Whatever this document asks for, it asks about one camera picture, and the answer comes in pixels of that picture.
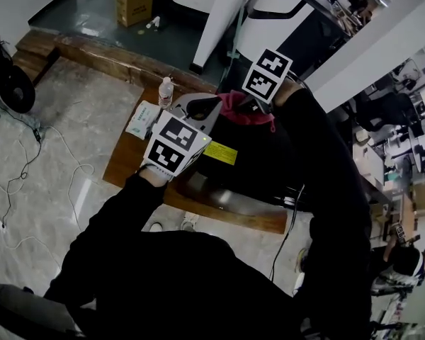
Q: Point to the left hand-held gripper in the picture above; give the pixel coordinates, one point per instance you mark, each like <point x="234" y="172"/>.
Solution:
<point x="170" y="144"/>

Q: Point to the black round floor device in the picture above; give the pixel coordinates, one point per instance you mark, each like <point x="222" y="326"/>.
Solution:
<point x="10" y="83"/>

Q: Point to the person's left forearm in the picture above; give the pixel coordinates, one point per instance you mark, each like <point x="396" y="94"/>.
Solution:
<point x="134" y="204"/>

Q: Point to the small white bottle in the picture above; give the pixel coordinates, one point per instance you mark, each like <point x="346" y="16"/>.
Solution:
<point x="153" y="22"/>

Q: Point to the black office chair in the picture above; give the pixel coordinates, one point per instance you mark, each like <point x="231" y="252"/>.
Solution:
<point x="382" y="112"/>

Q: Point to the person's right white shoe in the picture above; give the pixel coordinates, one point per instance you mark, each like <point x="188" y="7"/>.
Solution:
<point x="189" y="221"/>

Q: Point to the white tissue packet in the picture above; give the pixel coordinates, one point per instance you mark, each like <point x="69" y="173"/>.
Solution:
<point x="141" y="119"/>

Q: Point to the low wooden table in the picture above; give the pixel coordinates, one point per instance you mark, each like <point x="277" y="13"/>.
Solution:
<point x="134" y="161"/>

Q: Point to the clear plastic water bottle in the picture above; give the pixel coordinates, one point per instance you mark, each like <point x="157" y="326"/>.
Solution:
<point x="165" y="92"/>

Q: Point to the person's black-clad torso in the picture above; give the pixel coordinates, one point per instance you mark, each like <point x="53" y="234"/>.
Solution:
<point x="170" y="289"/>

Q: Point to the person's right forearm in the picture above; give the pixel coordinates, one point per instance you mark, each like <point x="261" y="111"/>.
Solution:
<point x="315" y="147"/>

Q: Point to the brown cardboard box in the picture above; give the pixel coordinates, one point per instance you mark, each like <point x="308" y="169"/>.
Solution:
<point x="134" y="4"/>

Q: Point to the raised wooden step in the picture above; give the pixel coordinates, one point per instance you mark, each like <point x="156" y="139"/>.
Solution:
<point x="92" y="53"/>

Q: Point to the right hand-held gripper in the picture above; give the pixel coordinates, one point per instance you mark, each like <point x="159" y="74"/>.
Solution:
<point x="267" y="76"/>

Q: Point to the large white black machine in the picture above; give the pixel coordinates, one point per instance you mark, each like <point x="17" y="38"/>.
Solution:
<point x="280" y="23"/>

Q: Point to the pink cleaning cloth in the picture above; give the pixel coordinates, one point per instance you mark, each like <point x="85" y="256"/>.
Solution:
<point x="241" y="115"/>

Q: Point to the teal dustpan with pole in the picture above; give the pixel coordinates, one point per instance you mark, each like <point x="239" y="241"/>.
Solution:
<point x="233" y="53"/>

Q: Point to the black box appliance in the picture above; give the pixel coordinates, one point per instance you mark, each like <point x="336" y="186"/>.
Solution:
<point x="262" y="154"/>

